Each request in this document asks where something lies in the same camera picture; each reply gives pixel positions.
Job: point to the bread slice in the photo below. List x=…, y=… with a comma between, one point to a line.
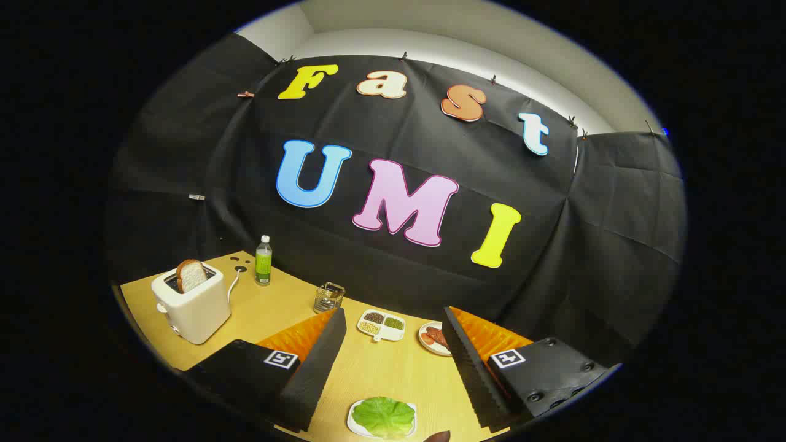
x=192, y=276

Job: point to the white toaster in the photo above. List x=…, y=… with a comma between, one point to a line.
x=196, y=313

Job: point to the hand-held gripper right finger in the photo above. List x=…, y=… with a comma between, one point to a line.
x=470, y=368

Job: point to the white rectangular plate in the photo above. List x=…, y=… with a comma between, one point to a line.
x=351, y=422

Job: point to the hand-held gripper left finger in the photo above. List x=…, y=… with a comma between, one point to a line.
x=316, y=368

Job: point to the white divided dish of beans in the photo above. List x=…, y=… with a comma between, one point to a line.
x=381, y=324

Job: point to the small white meat plate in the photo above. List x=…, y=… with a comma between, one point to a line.
x=425, y=345

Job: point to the green label plastic bottle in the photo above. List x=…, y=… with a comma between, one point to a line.
x=263, y=264

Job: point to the green lettuce leaf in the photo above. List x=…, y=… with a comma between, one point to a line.
x=384, y=416

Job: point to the red meat slice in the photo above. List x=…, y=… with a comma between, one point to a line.
x=436, y=336

